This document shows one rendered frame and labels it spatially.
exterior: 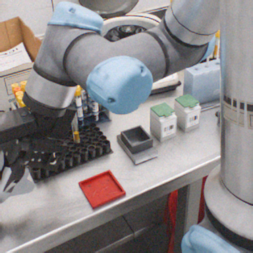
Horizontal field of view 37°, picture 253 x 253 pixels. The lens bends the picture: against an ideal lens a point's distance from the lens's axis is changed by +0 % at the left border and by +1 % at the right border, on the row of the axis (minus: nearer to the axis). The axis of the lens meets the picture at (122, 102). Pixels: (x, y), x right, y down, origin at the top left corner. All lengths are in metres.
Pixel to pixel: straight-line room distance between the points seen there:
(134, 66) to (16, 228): 0.38
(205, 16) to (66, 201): 0.42
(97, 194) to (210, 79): 0.39
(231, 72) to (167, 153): 0.54
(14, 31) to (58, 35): 0.59
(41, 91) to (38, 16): 0.66
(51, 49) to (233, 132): 0.33
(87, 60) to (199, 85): 0.46
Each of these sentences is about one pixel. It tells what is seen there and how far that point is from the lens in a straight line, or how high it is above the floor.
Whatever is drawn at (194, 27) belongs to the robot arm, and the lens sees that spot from 0.50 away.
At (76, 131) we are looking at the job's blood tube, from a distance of 0.77.
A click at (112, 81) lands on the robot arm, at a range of 0.45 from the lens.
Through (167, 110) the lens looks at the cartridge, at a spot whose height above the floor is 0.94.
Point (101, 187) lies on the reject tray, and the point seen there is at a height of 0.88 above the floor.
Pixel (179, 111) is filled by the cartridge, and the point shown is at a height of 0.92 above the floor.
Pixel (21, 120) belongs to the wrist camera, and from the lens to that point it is 0.59.
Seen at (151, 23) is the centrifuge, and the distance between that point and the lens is 1.10.
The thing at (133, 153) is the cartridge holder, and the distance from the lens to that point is 0.77.
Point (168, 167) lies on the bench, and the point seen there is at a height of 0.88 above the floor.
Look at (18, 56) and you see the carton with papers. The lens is 1.08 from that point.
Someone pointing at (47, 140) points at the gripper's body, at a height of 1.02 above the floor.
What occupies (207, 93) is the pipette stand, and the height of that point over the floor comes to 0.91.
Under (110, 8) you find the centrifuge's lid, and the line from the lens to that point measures 1.21.
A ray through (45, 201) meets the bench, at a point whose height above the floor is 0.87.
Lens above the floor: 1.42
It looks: 35 degrees down
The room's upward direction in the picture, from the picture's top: 2 degrees counter-clockwise
